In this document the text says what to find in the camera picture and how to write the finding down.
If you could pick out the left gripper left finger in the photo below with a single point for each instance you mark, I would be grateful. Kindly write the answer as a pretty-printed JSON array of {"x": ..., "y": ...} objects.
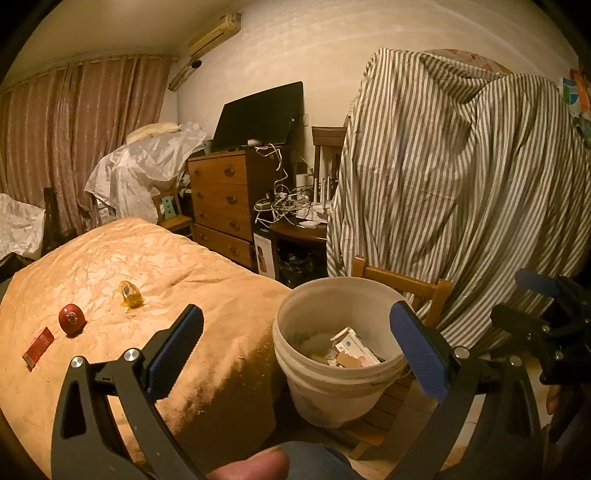
[{"x": 86, "y": 442}]

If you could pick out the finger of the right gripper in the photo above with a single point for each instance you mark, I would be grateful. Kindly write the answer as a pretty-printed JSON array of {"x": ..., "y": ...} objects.
[
  {"x": 519, "y": 324},
  {"x": 536, "y": 283}
]

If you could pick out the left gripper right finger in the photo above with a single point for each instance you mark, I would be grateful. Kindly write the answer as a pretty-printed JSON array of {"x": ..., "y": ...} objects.
[{"x": 506, "y": 442}]

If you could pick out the left hand thumb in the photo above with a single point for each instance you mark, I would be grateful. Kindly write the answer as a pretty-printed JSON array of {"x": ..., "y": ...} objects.
[{"x": 270, "y": 464}]

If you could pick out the red carton box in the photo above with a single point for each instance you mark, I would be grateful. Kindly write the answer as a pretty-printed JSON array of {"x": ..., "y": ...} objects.
[{"x": 37, "y": 348}]

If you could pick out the red round ball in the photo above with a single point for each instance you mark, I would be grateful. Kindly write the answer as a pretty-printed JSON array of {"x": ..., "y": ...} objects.
[{"x": 71, "y": 320}]

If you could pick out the white plastic bucket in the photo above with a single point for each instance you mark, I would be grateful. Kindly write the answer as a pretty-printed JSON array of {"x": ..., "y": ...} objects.
[{"x": 326, "y": 395}]

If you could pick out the tan bed blanket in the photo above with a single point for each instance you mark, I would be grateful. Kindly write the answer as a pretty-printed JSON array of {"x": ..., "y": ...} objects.
[{"x": 221, "y": 407}]

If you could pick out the striped cloth cover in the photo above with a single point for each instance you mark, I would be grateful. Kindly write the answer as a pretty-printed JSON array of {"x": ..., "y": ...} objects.
[{"x": 454, "y": 172}]

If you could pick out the yellow crumpled wrapper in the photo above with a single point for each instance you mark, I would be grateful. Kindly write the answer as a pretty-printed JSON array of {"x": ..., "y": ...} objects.
[{"x": 131, "y": 296}]

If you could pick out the dark side table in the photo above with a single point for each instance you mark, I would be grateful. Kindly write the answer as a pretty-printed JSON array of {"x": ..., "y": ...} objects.
[{"x": 301, "y": 253}]

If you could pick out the left plastic covered pile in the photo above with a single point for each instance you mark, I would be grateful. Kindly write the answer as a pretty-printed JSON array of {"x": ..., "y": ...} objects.
[{"x": 21, "y": 228}]

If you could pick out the plastic covered pile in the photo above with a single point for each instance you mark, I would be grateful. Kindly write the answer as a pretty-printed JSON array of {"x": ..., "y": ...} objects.
[
  {"x": 150, "y": 161},
  {"x": 21, "y": 228}
]

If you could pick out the small wooden chair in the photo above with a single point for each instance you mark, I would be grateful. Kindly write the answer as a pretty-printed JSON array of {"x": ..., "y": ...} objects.
[{"x": 169, "y": 213}]

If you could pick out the right plastic covered pile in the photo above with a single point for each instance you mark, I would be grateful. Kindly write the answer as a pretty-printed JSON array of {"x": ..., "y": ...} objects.
[{"x": 150, "y": 161}]

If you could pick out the wooden chest of drawers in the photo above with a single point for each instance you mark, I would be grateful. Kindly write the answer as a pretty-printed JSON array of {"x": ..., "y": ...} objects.
[{"x": 225, "y": 186}]

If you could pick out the brown striped curtain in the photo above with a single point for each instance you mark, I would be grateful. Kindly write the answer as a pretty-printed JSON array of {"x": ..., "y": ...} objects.
[{"x": 58, "y": 124}]

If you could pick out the black flat television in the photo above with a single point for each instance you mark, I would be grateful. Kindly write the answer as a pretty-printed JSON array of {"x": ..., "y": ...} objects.
[{"x": 266, "y": 116}]

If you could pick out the wall air conditioner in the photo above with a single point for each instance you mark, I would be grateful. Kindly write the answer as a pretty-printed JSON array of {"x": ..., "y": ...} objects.
[{"x": 226, "y": 27}]

